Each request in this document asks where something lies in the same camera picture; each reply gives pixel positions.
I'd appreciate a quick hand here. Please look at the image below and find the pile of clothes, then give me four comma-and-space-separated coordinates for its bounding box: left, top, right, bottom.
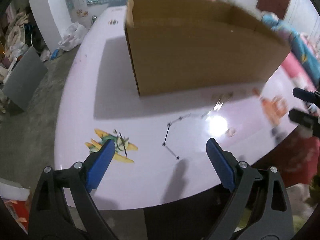
1, 11, 29, 82

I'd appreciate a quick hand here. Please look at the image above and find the grey panel on floor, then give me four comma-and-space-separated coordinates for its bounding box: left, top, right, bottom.
2, 47, 48, 111

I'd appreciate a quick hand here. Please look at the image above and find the brown cardboard box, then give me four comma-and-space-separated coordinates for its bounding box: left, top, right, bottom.
125, 0, 290, 96

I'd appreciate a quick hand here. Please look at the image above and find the pink floral blanket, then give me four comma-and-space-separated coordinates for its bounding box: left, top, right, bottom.
281, 52, 315, 92

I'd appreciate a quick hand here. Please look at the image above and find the blue patterned blanket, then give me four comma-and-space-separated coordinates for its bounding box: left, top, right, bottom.
261, 12, 319, 86

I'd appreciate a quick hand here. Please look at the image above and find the white plastic bag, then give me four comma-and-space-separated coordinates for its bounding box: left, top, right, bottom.
58, 22, 88, 51

